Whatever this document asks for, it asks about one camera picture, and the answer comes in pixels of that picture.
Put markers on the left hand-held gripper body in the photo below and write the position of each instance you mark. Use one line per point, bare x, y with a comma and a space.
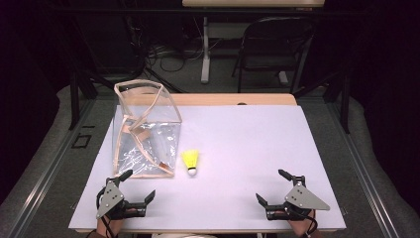
110, 197

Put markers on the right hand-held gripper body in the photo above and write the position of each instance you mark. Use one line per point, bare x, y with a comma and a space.
302, 200

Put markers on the clear plastic tote bag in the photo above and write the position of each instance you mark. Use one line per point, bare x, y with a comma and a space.
147, 139

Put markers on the yellow shuttlecock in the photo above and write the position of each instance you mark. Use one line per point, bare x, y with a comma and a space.
190, 159

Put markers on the person's right hand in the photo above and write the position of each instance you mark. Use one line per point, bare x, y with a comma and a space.
302, 224

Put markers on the person's left hand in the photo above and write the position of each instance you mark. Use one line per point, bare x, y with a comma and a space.
110, 225

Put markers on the white table board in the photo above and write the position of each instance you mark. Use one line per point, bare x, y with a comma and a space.
251, 148

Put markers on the wooden table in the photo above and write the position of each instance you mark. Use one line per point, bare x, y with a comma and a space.
231, 99

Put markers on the black folding chair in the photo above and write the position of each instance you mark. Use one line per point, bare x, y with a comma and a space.
274, 46

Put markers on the desk with white legs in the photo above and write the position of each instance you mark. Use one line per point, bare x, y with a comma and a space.
253, 3

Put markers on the black metal post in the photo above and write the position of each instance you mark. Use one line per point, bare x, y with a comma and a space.
74, 99

